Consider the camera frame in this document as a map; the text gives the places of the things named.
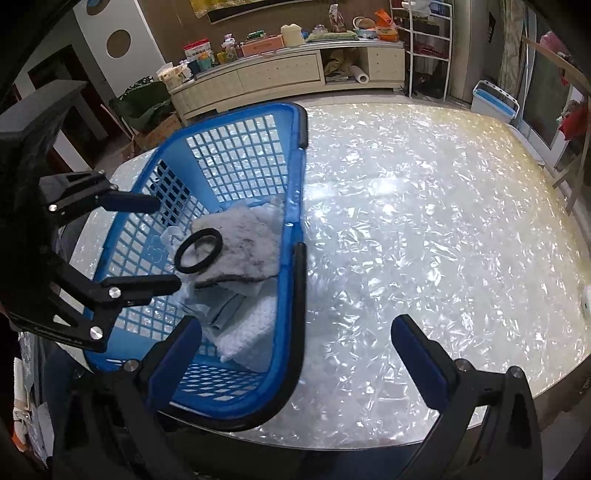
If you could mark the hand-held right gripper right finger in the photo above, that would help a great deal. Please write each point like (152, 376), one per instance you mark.
(422, 364)

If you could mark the cream patterned box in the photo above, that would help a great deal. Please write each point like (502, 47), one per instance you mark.
(173, 76)

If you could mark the blue and white bucket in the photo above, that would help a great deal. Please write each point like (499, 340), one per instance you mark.
(491, 108)

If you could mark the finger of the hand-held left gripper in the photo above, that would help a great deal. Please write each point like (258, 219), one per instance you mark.
(129, 202)
(147, 286)

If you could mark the blue plastic basket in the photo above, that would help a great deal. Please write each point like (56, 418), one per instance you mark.
(295, 184)

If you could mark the red and white box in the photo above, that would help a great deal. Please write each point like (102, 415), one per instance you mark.
(198, 48)

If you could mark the wooden chair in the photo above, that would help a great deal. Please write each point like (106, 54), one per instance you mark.
(554, 57)

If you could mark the brown figurine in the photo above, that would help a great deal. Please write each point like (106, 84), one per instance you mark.
(337, 18)

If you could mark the stack of bowls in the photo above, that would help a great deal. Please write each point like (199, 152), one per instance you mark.
(364, 27)

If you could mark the white towel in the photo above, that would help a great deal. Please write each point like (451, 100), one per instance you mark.
(254, 332)

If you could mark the white round device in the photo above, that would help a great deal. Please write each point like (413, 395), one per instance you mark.
(588, 300)

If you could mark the orange bag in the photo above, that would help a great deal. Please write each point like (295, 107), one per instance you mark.
(387, 30)

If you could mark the white metal shelf rack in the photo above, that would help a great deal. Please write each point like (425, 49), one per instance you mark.
(448, 55)

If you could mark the fuzzy white cloth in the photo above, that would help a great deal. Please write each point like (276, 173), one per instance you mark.
(249, 244)

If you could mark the cream TV cabinet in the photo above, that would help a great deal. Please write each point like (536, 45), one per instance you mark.
(277, 69)

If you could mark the pink box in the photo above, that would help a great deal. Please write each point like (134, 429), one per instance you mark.
(263, 45)

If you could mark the dark green bag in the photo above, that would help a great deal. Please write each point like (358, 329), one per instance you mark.
(143, 104)

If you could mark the yellow fringed cloth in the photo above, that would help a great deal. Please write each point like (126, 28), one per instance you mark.
(217, 5)

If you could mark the white paper roll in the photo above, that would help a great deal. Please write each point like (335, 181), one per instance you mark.
(360, 74)

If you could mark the cardboard box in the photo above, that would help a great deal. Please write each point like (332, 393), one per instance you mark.
(161, 131)

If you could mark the cream lidded jar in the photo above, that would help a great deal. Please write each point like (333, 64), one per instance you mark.
(292, 36)

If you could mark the pile of clothes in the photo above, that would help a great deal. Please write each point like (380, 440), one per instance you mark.
(575, 122)

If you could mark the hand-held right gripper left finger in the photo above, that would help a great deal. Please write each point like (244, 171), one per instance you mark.
(173, 362)

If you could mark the light blue cloth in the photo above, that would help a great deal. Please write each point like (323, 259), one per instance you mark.
(217, 309)

